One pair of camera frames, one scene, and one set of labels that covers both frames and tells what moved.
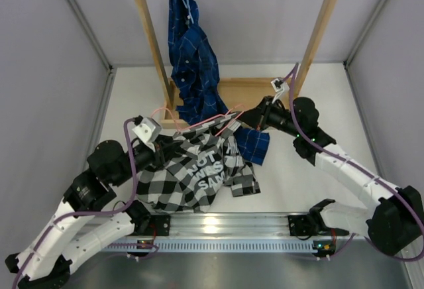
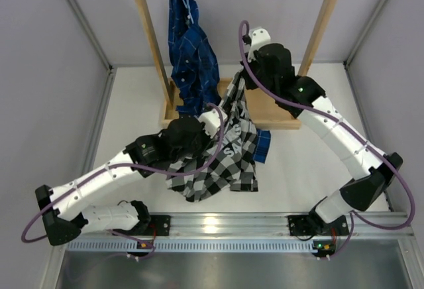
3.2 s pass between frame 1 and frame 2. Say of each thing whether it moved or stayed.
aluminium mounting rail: stayed
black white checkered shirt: moved
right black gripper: moved
